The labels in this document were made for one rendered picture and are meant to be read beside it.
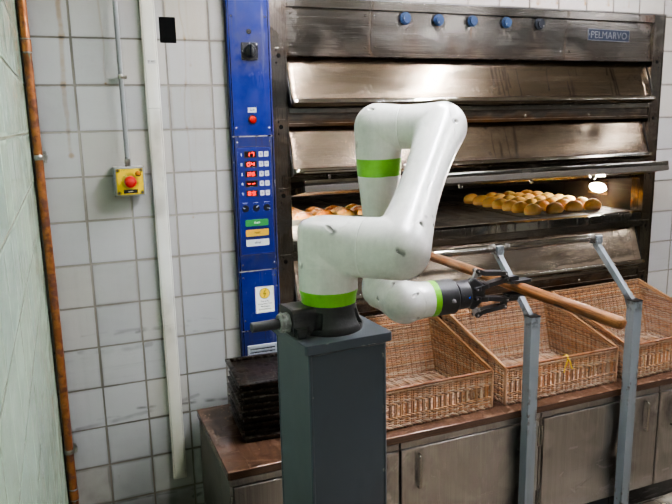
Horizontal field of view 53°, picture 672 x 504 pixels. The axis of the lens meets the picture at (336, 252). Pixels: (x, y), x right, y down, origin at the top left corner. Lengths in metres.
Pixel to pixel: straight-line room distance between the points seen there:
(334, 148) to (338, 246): 1.31
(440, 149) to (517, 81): 1.55
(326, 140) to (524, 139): 0.94
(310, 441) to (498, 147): 1.87
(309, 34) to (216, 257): 0.91
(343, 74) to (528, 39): 0.88
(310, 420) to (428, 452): 1.10
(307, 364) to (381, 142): 0.59
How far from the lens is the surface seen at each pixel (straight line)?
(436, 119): 1.62
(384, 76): 2.76
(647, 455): 3.21
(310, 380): 1.42
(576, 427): 2.87
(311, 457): 1.49
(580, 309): 1.69
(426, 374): 2.91
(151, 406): 2.68
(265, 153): 2.53
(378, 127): 1.68
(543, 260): 3.25
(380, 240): 1.35
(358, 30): 2.73
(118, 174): 2.40
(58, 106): 2.46
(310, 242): 1.41
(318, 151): 2.63
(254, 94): 2.52
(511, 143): 3.07
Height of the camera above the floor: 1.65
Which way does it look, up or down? 11 degrees down
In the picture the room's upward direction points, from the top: 1 degrees counter-clockwise
